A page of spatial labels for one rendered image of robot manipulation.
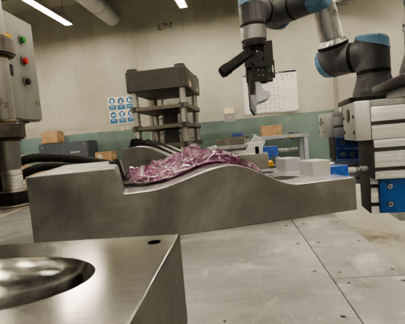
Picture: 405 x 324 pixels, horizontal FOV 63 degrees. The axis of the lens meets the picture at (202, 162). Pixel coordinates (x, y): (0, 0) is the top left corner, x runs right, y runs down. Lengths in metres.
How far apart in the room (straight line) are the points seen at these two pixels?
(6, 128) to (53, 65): 7.90
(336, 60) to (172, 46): 6.68
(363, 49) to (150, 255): 1.26
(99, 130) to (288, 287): 8.05
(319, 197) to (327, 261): 0.20
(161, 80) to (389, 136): 4.43
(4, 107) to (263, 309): 1.00
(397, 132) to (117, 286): 0.75
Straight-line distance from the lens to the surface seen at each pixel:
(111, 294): 0.18
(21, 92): 1.47
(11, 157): 1.15
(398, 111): 0.86
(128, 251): 0.24
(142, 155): 0.88
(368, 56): 1.39
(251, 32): 1.03
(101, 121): 8.29
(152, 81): 5.12
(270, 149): 0.90
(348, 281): 0.35
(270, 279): 0.35
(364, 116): 0.84
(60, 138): 8.35
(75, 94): 8.63
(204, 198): 0.50
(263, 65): 1.01
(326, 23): 1.44
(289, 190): 0.55
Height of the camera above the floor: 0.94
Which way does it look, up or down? 4 degrees down
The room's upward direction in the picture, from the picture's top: 5 degrees counter-clockwise
